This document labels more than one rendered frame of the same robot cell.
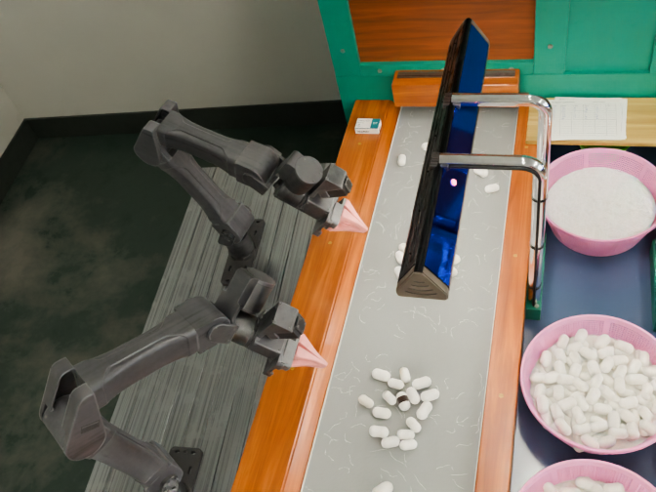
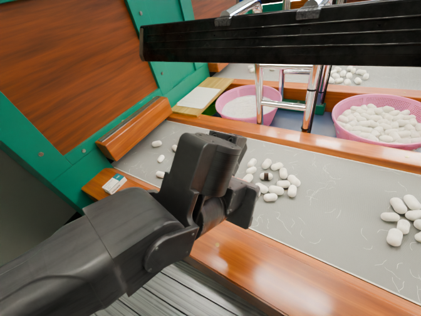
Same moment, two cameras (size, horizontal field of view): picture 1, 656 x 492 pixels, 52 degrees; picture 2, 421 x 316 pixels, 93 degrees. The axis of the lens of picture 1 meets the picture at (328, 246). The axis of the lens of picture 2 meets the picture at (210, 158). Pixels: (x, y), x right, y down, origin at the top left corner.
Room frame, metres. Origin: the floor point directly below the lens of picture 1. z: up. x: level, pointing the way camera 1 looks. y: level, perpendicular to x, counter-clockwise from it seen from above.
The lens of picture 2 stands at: (0.90, 0.17, 1.19)
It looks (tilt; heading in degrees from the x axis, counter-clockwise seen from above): 43 degrees down; 283
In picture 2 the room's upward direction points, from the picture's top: 15 degrees counter-clockwise
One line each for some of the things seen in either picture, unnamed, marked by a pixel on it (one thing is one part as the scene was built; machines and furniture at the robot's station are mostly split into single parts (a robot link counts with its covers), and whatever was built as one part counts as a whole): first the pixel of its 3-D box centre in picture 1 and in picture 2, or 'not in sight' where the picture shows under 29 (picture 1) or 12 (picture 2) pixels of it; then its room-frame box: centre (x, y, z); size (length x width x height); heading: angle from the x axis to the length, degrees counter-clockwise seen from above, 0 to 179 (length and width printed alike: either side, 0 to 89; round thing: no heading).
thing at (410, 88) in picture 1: (455, 88); (138, 125); (1.27, -0.42, 0.83); 0.30 x 0.06 x 0.07; 62
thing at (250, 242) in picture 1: (239, 242); not in sight; (1.11, 0.20, 0.71); 0.20 x 0.07 x 0.08; 157
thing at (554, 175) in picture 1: (598, 206); (247, 110); (0.87, -0.59, 0.72); 0.27 x 0.27 x 0.10
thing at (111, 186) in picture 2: (368, 126); (114, 184); (1.29, -0.19, 0.77); 0.06 x 0.04 x 0.02; 62
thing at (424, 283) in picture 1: (448, 141); (260, 36); (0.85, -0.26, 1.08); 0.62 x 0.08 x 0.07; 152
